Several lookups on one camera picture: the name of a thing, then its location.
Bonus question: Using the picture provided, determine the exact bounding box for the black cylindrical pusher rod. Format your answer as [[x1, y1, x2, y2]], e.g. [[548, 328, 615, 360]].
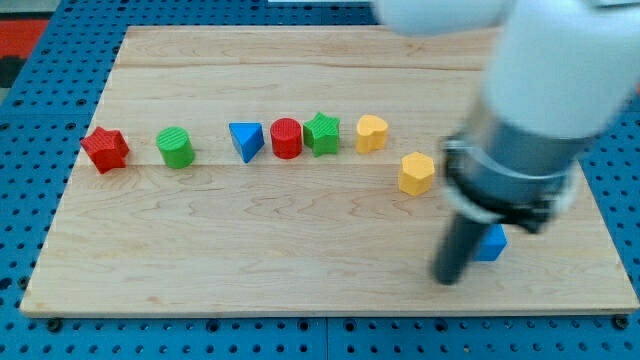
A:
[[432, 213, 491, 285]]

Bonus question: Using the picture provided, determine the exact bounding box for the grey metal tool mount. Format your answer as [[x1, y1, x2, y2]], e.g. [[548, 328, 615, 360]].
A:
[[442, 100, 593, 234]]

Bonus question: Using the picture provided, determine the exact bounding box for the green star block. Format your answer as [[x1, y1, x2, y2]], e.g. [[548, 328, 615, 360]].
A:
[[303, 112, 340, 157]]

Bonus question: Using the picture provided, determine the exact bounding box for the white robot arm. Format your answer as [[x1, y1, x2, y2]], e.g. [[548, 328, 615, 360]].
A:
[[373, 0, 639, 285]]

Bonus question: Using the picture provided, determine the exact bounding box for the red star block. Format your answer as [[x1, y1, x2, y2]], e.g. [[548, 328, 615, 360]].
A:
[[80, 126, 129, 174]]

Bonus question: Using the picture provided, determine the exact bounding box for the blue cube block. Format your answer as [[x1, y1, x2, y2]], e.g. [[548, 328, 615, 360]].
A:
[[474, 224, 508, 262]]

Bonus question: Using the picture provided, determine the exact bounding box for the yellow hexagon block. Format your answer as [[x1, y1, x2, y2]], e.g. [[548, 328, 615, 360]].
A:
[[398, 152, 435, 196]]

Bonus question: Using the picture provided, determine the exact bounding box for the yellow heart block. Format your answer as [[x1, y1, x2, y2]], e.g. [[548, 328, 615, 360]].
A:
[[355, 114, 388, 154]]

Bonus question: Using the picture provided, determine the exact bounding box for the red cylinder block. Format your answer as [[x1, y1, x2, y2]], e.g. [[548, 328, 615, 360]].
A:
[[270, 118, 302, 159]]

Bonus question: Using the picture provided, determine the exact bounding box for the blue triangle block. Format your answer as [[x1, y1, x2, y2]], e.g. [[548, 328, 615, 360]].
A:
[[229, 122, 265, 163]]

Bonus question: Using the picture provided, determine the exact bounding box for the wooden board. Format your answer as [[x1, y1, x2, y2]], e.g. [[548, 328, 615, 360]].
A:
[[20, 26, 639, 318]]

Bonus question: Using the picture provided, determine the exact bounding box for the green cylinder block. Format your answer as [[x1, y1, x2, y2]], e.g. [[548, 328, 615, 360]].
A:
[[156, 126, 195, 169]]

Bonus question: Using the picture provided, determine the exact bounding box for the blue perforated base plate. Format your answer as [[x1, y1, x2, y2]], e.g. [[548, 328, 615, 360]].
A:
[[1, 0, 639, 359]]

